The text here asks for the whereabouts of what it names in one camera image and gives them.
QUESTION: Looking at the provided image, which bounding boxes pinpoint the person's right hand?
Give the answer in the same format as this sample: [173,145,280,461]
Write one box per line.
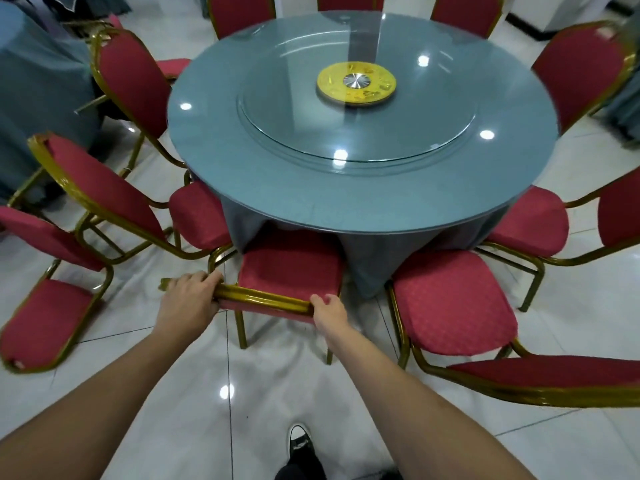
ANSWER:
[309,293,353,341]

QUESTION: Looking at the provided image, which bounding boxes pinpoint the person's left hand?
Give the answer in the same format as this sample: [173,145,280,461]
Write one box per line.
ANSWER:
[153,271,225,341]

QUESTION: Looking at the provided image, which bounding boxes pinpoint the person's right forearm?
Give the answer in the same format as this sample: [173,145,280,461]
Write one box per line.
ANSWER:
[319,322,539,480]

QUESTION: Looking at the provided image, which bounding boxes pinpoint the person's left forearm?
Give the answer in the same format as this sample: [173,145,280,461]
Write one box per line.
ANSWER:
[0,322,193,480]

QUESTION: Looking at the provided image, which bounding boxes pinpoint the glass lazy susan turntable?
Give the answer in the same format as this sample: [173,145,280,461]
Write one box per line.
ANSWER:
[235,24,480,163]

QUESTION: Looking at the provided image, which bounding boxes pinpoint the black white canvas sneaker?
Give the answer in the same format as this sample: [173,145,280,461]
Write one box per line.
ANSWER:
[287,423,319,465]

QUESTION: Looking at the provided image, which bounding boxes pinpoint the black trousers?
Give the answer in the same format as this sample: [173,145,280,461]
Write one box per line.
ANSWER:
[273,442,403,480]

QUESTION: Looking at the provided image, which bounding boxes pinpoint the yellow turntable base disc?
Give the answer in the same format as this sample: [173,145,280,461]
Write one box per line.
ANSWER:
[315,60,397,107]

